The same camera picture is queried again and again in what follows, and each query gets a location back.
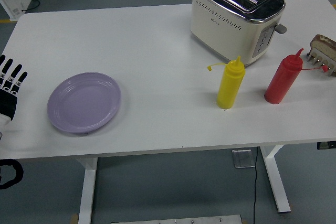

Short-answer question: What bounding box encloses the metal toast rack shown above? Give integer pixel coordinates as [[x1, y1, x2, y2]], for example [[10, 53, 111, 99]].
[[305, 47, 336, 78]]

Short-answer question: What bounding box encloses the thin black appliance cable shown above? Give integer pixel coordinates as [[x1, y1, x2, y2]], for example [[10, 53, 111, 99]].
[[22, 0, 41, 13]]

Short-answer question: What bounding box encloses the black table control box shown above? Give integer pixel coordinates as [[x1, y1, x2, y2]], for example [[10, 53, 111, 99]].
[[317, 142, 336, 151]]

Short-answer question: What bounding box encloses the purple plate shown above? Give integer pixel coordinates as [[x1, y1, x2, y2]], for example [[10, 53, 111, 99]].
[[47, 72, 122, 134]]

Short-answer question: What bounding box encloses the white table leg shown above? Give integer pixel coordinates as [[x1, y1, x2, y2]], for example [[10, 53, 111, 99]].
[[258, 145, 292, 214], [76, 157, 99, 224]]

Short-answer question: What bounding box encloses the yellow squeeze bottle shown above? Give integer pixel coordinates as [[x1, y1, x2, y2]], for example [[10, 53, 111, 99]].
[[207, 56, 246, 110]]

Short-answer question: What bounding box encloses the bread slice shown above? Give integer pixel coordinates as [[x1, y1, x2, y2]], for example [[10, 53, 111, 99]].
[[309, 34, 336, 61]]

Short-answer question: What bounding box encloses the small metal floor plate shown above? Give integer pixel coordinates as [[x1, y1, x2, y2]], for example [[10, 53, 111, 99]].
[[232, 150, 256, 169]]

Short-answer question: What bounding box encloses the cream and chrome toaster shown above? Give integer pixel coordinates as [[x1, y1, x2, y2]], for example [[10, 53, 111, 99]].
[[190, 0, 288, 67]]

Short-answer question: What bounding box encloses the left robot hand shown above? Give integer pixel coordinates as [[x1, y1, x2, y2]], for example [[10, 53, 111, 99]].
[[0, 55, 28, 131]]

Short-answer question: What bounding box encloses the red squeeze bottle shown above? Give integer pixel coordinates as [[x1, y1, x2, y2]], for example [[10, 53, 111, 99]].
[[264, 48, 330, 104]]

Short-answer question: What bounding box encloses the black floor cable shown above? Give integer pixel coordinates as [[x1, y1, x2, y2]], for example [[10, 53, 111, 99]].
[[252, 147, 259, 224]]

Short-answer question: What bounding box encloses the large metal base plate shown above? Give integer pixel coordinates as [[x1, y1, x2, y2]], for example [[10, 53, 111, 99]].
[[110, 214, 243, 224]]

